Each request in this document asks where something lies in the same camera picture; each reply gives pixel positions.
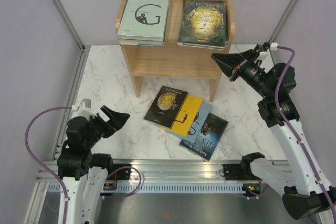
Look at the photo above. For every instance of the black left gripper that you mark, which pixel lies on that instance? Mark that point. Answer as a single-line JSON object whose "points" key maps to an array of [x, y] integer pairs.
{"points": [[117, 120]]}

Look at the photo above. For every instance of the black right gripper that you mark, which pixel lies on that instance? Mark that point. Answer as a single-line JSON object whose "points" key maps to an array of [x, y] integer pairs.
{"points": [[233, 64]]}

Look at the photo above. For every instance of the purple Robinson Crusoe book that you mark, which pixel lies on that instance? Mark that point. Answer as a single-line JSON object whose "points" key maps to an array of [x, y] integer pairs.
{"points": [[225, 24]]}

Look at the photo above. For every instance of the green Alice Wonderland book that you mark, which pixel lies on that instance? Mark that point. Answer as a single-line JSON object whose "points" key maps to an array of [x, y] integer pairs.
{"points": [[202, 24]]}

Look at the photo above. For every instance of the blue 20000 Leagues book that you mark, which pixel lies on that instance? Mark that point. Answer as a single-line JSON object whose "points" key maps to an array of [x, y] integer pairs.
{"points": [[140, 42]]}

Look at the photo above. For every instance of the pale green Gatsby book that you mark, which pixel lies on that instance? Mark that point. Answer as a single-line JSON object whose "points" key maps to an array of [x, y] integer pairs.
{"points": [[144, 20]]}

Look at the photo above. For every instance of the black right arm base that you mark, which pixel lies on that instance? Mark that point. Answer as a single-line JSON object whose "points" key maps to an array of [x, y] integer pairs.
{"points": [[235, 172]]}

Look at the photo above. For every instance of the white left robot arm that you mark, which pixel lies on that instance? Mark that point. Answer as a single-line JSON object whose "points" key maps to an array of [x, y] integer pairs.
{"points": [[82, 173]]}

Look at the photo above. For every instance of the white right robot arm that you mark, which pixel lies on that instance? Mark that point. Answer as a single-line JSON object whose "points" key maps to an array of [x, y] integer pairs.
{"points": [[307, 191]]}

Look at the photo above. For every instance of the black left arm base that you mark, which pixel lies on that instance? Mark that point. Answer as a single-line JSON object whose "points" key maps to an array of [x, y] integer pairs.
{"points": [[119, 172]]}

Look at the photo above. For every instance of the light blue paperback book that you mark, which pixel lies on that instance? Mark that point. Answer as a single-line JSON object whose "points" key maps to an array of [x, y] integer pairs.
{"points": [[198, 122]]}

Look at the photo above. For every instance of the black Moon and Sixpence book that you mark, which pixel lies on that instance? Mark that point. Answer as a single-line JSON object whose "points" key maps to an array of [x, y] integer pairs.
{"points": [[166, 106]]}

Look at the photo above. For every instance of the wooden two-tier shelf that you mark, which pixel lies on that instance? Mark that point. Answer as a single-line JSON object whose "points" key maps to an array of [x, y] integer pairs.
{"points": [[172, 60]]}

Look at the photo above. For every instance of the dark Wuthering Heights book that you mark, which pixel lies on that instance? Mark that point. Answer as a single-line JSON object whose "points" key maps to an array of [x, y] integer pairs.
{"points": [[207, 138]]}

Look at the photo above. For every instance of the yellow paperback book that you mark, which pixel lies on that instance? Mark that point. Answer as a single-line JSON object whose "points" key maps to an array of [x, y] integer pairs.
{"points": [[186, 116]]}

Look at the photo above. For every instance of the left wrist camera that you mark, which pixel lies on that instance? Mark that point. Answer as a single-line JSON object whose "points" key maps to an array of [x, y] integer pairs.
{"points": [[83, 109]]}

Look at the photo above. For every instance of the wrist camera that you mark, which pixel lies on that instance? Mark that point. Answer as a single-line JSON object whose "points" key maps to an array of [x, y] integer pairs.
{"points": [[83, 109], [265, 49]]}

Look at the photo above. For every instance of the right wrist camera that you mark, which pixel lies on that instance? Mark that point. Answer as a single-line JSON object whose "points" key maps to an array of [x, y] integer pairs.
{"points": [[265, 49]]}

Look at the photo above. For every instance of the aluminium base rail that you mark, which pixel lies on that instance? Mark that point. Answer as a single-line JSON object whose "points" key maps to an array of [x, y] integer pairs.
{"points": [[176, 171]]}

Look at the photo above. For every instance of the white slotted cable duct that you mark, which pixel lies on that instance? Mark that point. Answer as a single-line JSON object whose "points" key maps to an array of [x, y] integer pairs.
{"points": [[183, 188]]}

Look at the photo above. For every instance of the right aluminium frame post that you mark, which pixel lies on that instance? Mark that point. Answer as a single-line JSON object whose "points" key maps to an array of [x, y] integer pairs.
{"points": [[282, 21]]}

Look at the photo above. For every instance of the aluminium frame post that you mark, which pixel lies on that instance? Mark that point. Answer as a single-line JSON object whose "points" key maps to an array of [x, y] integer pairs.
{"points": [[282, 21], [66, 19]]}

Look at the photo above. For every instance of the left aluminium frame post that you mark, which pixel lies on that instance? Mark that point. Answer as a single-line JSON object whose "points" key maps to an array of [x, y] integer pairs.
{"points": [[66, 19]]}

